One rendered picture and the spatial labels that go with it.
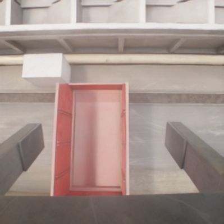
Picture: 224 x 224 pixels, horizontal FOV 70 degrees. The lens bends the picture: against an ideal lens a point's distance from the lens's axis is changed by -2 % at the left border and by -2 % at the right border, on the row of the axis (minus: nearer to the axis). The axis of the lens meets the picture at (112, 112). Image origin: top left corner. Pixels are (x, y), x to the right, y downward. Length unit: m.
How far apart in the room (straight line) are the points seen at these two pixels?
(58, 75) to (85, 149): 0.25
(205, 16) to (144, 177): 0.49
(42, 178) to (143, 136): 0.37
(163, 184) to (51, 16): 0.61
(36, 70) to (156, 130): 0.43
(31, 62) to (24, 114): 0.19
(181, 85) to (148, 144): 0.24
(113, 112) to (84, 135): 0.12
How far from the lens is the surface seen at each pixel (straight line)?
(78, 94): 0.58
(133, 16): 0.48
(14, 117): 0.67
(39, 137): 0.17
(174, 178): 0.61
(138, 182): 0.58
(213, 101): 0.67
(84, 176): 0.58
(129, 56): 0.59
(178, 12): 0.54
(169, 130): 0.16
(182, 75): 0.64
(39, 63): 0.56
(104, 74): 0.60
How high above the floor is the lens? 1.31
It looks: 82 degrees down
